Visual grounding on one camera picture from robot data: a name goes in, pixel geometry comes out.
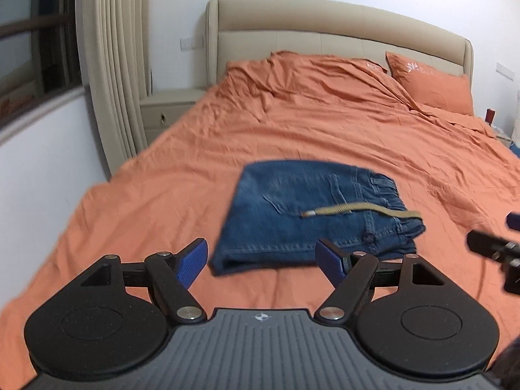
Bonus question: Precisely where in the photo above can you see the blue denim jeans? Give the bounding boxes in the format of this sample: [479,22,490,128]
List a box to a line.
[210,160,426,276]

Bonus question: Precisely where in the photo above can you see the beige bedside cabinet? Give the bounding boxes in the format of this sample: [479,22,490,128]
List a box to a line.
[140,88,205,145]

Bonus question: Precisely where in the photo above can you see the beige upholstered headboard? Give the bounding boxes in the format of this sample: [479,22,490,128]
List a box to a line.
[205,0,473,85]

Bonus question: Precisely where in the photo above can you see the right bedside table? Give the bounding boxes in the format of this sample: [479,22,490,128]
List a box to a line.
[492,126,514,148]

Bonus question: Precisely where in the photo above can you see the orange pillow with logo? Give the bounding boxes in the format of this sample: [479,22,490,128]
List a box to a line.
[385,52,473,115]

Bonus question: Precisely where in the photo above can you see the white wall socket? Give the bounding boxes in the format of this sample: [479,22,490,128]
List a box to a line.
[180,35,204,52]
[495,62,515,81]

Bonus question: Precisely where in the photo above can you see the tan woven belt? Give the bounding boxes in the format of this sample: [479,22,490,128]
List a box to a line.
[300,201,422,219]

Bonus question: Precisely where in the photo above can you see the dark framed window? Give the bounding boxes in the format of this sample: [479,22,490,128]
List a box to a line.
[0,0,81,129]

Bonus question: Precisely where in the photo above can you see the beige pleated curtain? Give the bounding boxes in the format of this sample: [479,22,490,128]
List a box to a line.
[77,0,151,174]

